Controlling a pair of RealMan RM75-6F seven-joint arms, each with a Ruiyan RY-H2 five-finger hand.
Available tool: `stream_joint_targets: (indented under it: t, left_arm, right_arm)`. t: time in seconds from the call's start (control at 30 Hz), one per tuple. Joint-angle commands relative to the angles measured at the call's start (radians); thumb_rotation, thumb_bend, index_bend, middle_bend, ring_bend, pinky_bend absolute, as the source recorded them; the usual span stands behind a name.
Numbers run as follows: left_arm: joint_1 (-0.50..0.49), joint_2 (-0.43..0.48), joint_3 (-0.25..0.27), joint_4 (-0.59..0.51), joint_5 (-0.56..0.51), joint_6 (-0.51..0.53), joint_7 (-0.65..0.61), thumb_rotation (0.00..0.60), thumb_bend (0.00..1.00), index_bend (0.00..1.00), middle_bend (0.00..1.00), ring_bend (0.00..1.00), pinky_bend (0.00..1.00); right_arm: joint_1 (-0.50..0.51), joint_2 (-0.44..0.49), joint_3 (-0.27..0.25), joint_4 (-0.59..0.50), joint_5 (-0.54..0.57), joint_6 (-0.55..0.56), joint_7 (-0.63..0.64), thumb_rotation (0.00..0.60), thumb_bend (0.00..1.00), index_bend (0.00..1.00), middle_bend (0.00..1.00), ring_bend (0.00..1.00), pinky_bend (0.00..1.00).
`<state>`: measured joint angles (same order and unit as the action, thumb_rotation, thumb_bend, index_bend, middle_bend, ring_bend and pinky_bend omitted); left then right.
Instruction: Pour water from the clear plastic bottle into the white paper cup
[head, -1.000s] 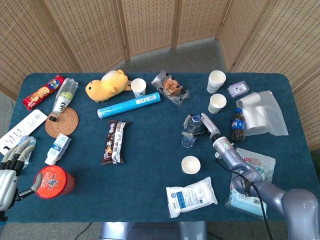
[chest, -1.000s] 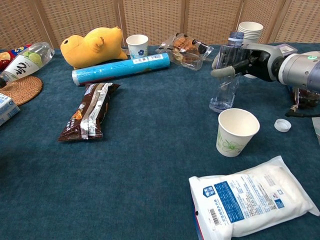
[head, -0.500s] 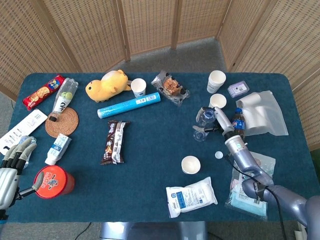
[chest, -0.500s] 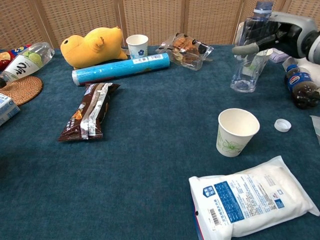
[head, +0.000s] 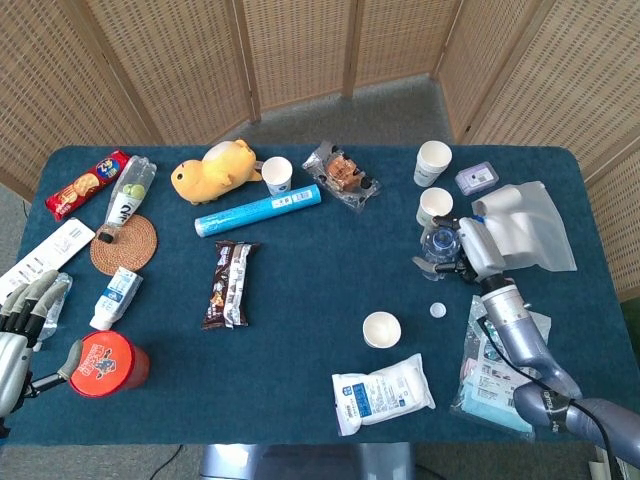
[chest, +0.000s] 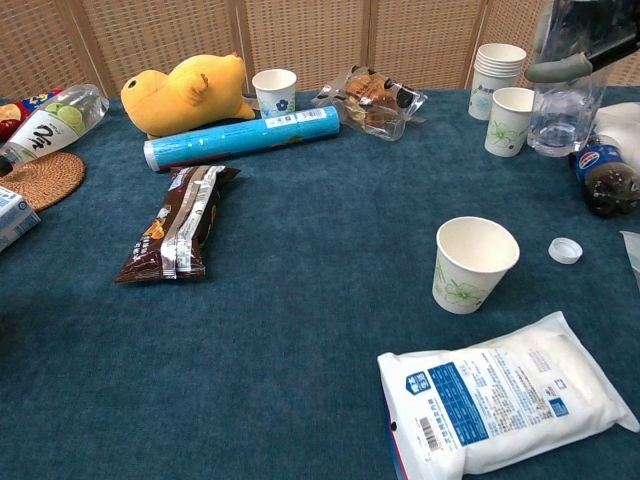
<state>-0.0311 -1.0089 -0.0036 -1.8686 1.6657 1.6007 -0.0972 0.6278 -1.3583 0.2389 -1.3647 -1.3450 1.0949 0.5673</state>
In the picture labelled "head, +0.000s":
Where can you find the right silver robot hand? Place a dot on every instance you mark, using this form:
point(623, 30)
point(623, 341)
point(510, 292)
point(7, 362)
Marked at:
point(480, 250)

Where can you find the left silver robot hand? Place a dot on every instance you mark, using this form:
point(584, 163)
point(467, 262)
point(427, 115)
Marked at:
point(12, 360)

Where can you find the clear water bottle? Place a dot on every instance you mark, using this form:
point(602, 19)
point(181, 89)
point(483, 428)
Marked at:
point(442, 245)

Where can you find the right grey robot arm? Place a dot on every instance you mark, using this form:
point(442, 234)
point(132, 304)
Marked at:
point(520, 330)

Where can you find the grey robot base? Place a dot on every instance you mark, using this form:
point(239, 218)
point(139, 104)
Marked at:
point(300, 462)

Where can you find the paper cup green flower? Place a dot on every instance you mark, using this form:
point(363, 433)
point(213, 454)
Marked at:
point(435, 205)
point(382, 330)

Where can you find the white bottle cap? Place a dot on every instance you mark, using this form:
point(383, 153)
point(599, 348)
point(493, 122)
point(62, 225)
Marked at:
point(438, 310)

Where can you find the small water bottle blue label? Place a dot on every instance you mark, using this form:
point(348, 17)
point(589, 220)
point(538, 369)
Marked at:
point(62, 300)

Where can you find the clear bag of pastries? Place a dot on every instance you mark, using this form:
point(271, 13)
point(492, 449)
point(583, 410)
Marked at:
point(342, 175)

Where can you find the lime soda bottle white label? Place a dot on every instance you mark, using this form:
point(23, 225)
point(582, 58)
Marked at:
point(130, 195)

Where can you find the paper cup blue flower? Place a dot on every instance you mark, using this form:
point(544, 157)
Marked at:
point(276, 175)

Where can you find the translucent bag white rolls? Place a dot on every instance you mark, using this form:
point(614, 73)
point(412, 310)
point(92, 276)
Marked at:
point(535, 230)

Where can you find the purple wipes box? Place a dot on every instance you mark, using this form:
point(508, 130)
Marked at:
point(477, 178)

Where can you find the red lidded tub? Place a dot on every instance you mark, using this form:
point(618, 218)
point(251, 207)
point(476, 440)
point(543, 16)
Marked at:
point(102, 365)

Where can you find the stack of paper cups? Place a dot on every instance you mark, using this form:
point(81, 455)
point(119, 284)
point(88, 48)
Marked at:
point(432, 160)

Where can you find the long white flat box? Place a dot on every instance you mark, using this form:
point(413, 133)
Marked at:
point(50, 250)

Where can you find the white blue milk carton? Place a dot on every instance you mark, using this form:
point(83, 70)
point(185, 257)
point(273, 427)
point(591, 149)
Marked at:
point(116, 297)

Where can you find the clear bag blue cloths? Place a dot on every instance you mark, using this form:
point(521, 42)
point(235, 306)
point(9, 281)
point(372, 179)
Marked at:
point(485, 390)

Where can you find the woven rattan coaster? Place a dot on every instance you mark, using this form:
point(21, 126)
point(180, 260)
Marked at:
point(127, 250)

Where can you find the white bag blue label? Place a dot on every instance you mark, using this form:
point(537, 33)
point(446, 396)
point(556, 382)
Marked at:
point(385, 395)

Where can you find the dark teal tablecloth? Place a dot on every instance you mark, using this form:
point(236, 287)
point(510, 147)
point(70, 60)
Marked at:
point(310, 300)

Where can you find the red biscuit package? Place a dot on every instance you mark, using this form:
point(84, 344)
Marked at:
point(85, 185)

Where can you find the blue cylindrical roll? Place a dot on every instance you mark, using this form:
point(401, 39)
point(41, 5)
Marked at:
point(257, 210)

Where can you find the brown chocolate snack package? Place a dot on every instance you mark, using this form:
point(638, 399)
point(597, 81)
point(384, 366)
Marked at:
point(230, 285)

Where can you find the woven folding screen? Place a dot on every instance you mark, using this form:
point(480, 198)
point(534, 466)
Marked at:
point(300, 50)

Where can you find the yellow plush toy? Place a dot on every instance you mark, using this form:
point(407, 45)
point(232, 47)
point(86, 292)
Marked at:
point(215, 172)

